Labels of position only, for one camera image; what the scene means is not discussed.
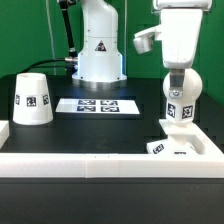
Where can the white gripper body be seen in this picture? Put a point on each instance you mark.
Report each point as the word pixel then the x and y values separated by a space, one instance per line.
pixel 180 31

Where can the white lamp bulb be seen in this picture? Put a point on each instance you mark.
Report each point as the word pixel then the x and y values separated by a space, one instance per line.
pixel 180 101

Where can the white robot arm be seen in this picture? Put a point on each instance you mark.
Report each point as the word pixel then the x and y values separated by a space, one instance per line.
pixel 100 62

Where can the white lamp shade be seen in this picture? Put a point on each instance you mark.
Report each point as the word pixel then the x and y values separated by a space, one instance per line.
pixel 32 105

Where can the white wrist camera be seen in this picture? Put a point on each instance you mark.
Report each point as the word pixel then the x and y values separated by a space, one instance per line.
pixel 143 40

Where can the white fence frame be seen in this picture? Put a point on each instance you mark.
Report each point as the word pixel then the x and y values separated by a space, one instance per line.
pixel 210 164

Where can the white marker sheet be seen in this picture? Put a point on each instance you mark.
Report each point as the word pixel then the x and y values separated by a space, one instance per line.
pixel 97 106

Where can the white lamp base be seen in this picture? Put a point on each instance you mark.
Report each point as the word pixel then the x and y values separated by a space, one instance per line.
pixel 183 139

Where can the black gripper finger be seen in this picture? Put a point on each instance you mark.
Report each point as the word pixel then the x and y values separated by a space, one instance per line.
pixel 176 83

